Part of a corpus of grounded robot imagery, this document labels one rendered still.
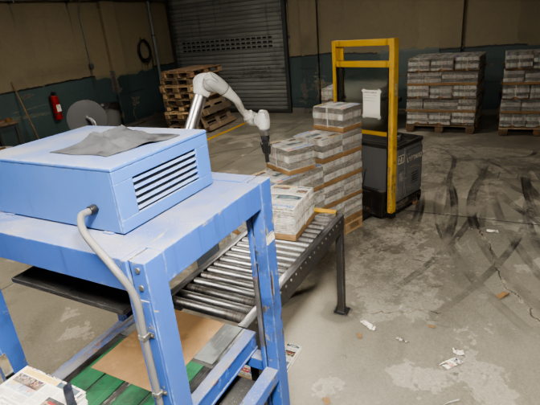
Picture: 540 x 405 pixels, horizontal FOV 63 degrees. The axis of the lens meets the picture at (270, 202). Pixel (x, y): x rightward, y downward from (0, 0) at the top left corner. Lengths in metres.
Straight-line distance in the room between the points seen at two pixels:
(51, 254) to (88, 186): 0.22
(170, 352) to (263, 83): 10.30
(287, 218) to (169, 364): 1.59
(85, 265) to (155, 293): 0.23
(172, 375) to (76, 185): 0.61
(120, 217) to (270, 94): 10.12
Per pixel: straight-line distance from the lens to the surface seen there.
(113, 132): 1.59
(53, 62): 10.41
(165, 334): 1.28
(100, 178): 1.32
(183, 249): 1.27
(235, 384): 2.13
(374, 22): 10.28
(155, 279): 1.20
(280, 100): 11.22
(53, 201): 1.53
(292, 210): 2.70
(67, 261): 1.39
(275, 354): 1.98
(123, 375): 2.03
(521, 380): 3.19
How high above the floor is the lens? 2.07
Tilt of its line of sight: 22 degrees down
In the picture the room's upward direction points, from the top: 5 degrees counter-clockwise
